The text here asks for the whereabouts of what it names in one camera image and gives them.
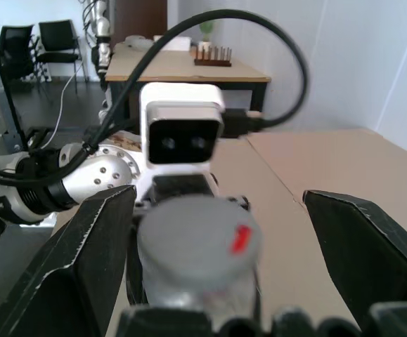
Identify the wooden desk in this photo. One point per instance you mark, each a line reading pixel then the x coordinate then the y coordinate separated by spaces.
pixel 175 70

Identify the wooden peg rack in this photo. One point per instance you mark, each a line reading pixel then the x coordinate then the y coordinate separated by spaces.
pixel 213 58

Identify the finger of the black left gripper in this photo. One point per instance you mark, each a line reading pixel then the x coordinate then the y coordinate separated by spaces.
pixel 257 291

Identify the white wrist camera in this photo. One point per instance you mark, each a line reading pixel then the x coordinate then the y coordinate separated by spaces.
pixel 180 126

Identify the small green potted plant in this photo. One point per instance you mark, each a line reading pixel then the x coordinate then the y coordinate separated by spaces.
pixel 206 31

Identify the black office chair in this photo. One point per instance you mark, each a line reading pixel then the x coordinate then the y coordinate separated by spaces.
pixel 60 44
pixel 15 52

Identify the clear plastic jar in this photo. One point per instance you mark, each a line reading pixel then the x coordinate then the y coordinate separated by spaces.
pixel 203 305

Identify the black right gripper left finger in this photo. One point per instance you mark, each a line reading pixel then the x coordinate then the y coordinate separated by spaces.
pixel 66 267

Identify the white box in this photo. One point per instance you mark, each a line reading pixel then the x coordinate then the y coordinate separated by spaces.
pixel 180 43

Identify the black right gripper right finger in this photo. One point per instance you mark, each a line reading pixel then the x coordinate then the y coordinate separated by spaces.
pixel 365 245

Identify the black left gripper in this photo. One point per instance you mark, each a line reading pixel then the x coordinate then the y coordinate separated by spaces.
pixel 180 186

